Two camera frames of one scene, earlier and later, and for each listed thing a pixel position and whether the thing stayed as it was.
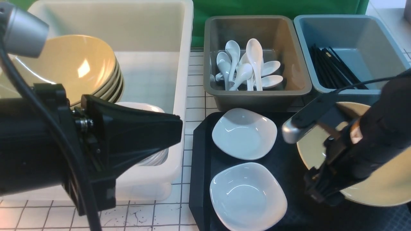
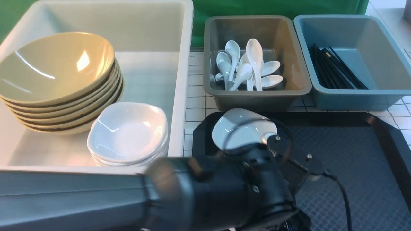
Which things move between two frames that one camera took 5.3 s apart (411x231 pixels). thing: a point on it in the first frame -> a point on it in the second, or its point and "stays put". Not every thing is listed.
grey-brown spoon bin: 279,38 stays put
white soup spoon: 254,51 stays put
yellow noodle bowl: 391,186 -> 52,67
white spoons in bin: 248,72 stays put
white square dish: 244,134 stays put
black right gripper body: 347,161 -> 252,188
